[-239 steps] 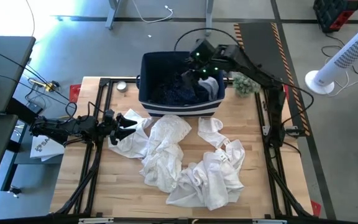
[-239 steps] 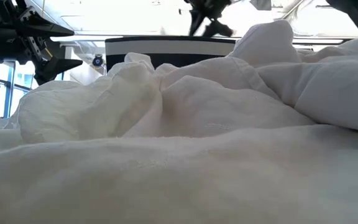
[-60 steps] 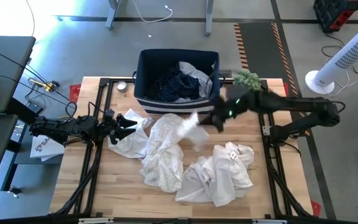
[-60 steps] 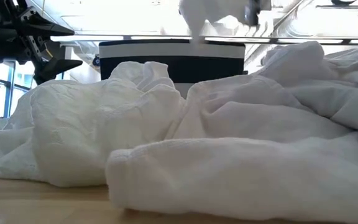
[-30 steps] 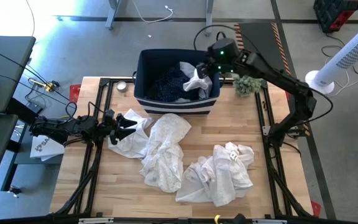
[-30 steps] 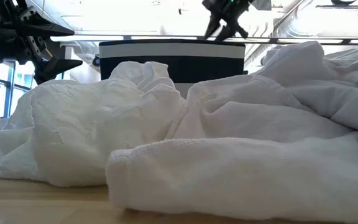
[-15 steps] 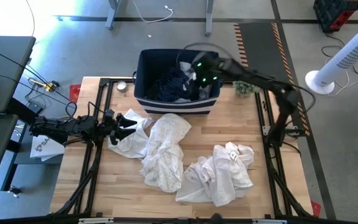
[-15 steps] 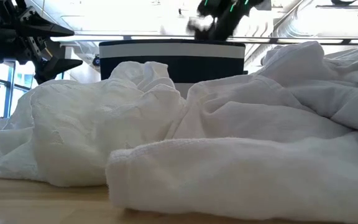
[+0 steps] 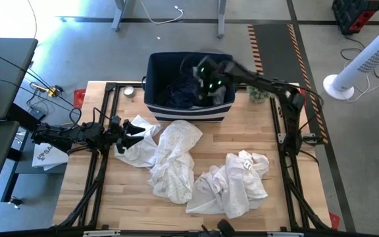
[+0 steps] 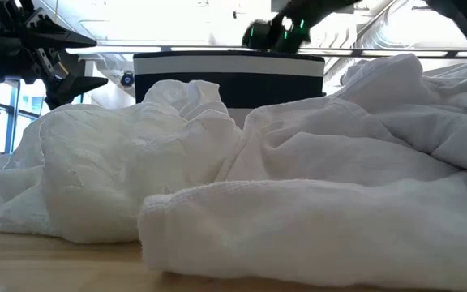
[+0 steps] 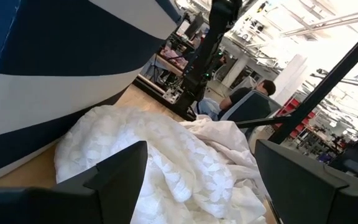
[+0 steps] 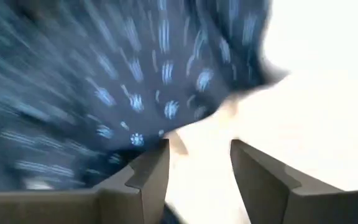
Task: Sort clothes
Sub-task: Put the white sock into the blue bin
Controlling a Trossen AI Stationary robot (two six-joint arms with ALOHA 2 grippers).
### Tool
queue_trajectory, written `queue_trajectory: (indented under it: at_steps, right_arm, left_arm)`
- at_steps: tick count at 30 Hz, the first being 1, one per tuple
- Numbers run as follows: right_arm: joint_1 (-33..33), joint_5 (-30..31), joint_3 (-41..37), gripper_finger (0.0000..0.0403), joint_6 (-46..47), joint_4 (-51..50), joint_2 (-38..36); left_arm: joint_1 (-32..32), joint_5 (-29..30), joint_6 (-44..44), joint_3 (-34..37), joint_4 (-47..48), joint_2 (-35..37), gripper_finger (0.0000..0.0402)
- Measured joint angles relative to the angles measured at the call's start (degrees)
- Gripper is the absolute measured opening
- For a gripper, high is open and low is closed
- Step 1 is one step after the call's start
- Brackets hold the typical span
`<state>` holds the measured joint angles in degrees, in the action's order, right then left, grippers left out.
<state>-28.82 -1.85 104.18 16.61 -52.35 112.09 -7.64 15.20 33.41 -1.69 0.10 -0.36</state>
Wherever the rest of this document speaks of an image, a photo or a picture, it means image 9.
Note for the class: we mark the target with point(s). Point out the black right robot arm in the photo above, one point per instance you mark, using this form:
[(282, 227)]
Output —
[(262, 82)]

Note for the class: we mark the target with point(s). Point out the small green plant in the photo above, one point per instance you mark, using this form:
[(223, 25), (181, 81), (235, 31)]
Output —
[(258, 94)]

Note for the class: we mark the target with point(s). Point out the red corner bracket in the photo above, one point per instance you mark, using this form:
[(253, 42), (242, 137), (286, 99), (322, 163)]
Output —
[(78, 98), (334, 221)]

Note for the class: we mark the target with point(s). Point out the grey desk leg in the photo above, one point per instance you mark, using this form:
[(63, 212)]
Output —
[(221, 19), (118, 16)]

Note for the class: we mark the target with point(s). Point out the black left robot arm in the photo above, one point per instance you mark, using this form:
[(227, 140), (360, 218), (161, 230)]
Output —
[(64, 133)]

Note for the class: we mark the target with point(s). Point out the white bag with logo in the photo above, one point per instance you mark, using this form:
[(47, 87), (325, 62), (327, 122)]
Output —
[(48, 158)]

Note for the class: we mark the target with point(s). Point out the white lace garment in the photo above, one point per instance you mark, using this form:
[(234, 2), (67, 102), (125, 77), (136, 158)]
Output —
[(176, 158)]

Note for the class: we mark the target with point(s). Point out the light grey desk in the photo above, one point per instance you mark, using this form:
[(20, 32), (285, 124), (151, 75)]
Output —
[(8, 66)]

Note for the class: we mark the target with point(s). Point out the dark grey garment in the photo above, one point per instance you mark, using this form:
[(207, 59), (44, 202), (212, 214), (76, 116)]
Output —
[(219, 97)]

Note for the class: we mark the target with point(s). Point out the hazard-striped dark floor mat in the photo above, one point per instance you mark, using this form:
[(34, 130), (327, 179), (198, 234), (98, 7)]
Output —
[(275, 46)]

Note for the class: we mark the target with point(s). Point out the small round metal tin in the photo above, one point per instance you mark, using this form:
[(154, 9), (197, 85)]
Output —
[(129, 91)]

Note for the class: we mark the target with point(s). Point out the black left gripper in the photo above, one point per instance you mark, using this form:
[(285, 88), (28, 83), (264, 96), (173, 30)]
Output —
[(114, 135)]

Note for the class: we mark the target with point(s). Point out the navy white striped fabric basket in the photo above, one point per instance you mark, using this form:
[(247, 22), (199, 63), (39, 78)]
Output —
[(189, 112)]

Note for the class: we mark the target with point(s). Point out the black and red crate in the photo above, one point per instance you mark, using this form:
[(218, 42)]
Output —
[(354, 14)]

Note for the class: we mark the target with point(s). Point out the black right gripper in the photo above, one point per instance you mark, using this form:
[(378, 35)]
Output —
[(212, 75)]

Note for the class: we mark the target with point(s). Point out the plain white garment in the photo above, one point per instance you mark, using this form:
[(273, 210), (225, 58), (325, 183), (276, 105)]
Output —
[(137, 151)]

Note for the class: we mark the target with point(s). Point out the black table-level camera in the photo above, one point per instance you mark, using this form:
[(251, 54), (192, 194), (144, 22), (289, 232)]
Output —
[(226, 227)]

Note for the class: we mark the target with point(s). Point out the navy speckled garment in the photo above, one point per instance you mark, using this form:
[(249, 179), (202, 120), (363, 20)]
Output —
[(179, 93)]

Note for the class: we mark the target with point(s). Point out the white textured shirt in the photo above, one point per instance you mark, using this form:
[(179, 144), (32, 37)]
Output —
[(232, 187)]

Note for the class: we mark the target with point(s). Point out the white tower fan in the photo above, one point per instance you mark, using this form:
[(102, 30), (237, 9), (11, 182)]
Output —
[(364, 56)]

